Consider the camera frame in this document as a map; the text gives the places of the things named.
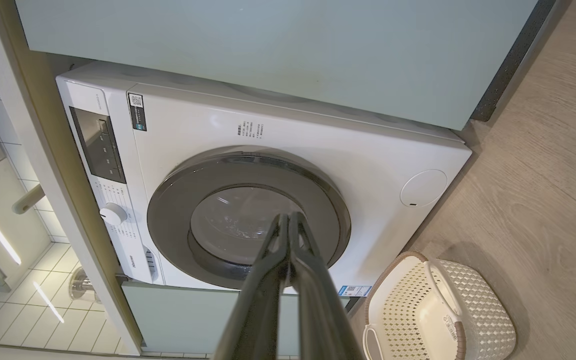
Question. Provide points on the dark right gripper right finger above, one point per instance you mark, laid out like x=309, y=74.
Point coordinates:
x=320, y=310

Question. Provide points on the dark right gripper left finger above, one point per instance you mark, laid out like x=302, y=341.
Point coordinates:
x=258, y=310

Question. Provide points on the washing machine glass door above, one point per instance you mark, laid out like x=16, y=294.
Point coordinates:
x=178, y=210

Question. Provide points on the white front-load washing machine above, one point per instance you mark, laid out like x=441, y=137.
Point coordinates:
x=368, y=155

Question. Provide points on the white washing machine dial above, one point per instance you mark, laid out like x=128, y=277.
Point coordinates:
x=113, y=214

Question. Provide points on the washing machine display panel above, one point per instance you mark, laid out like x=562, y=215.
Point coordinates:
x=98, y=145

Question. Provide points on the blue energy label sticker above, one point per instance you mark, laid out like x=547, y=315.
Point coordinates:
x=354, y=291

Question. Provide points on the teal cabinet beside energy label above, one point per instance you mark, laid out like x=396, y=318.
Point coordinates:
x=183, y=320

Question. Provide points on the paper label inside basket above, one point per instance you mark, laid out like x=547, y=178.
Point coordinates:
x=452, y=327

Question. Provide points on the white perforated laundry basket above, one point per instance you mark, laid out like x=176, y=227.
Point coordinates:
x=478, y=315

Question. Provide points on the round white filter cover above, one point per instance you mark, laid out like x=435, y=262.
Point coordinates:
x=423, y=188

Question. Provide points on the black QR code sticker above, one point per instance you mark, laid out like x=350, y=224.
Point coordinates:
x=137, y=112

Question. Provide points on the beige countertop edge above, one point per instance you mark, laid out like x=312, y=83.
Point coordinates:
x=55, y=150

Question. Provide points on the teal cabinet with grey side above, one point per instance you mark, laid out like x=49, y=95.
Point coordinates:
x=268, y=45

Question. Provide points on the chrome wall valve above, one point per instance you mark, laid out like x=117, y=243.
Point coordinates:
x=82, y=285

